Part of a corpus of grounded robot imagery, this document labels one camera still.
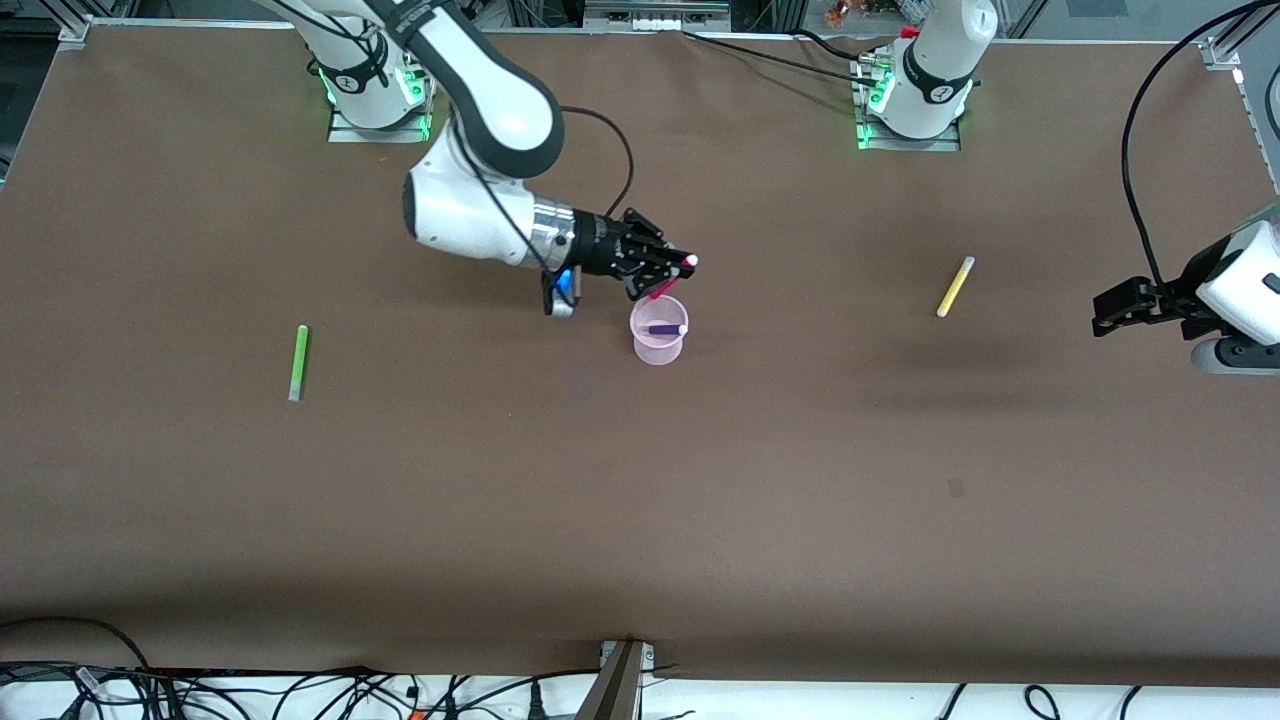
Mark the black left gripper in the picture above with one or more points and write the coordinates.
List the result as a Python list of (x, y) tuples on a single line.
[(1174, 299)]

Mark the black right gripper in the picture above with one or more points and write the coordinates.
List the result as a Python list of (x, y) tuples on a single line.
[(603, 253)]

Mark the pink pen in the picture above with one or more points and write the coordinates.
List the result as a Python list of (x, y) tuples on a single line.
[(662, 289)]

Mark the purple pen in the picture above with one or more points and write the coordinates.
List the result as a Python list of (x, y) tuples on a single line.
[(662, 329)]

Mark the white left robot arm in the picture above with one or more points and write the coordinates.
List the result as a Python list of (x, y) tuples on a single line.
[(935, 70)]

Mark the pink plastic holder cup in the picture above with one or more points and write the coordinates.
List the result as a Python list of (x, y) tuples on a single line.
[(658, 350)]

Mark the yellow pen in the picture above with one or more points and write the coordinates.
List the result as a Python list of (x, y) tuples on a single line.
[(955, 287)]

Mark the silver device behind table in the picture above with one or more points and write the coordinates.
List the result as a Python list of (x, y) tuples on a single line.
[(655, 14)]

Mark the green pen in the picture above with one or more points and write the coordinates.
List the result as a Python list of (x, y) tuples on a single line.
[(298, 362)]

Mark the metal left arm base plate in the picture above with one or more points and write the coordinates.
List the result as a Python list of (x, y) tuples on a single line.
[(905, 143)]

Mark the aluminium frame corner bracket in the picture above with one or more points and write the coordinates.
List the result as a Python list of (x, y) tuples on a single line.
[(1220, 54), (76, 30)]

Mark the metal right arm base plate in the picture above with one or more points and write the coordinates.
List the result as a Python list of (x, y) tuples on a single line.
[(345, 133)]

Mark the metal table edge bracket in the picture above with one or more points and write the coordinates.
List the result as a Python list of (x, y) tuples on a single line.
[(620, 680)]

